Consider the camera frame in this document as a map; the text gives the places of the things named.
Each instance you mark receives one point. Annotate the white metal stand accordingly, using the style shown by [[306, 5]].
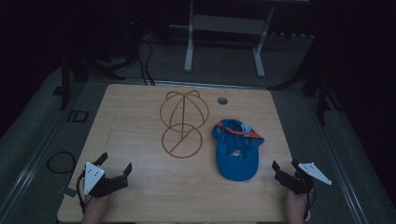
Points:
[[189, 46]]

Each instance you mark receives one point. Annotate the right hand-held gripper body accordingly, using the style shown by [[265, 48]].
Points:
[[299, 183]]

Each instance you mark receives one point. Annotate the black tripod stand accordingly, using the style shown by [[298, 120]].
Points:
[[320, 102], [64, 87]]

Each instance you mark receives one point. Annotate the person's left hand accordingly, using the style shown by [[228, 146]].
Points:
[[95, 208]]

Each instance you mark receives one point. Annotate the grey tape piece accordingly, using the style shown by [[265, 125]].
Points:
[[68, 192]]

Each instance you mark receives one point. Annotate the person's right hand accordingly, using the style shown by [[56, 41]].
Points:
[[297, 207]]

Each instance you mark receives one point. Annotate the blue baseball cap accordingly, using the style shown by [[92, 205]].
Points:
[[237, 165]]

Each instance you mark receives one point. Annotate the black rectangular floor frame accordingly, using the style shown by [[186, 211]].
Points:
[[70, 116]]

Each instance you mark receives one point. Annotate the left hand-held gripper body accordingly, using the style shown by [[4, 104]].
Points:
[[93, 179]]

